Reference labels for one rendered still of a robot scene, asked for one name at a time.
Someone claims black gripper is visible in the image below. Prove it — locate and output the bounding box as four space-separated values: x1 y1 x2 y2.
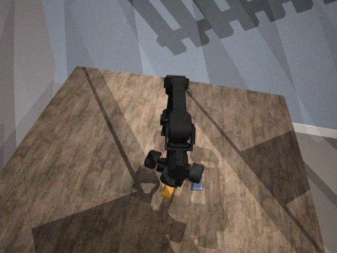
144 150 204 184

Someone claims orange wooden bar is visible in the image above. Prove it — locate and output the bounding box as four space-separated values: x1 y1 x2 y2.
161 184 175 199

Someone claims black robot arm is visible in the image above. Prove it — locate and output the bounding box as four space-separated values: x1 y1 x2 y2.
160 75 196 188

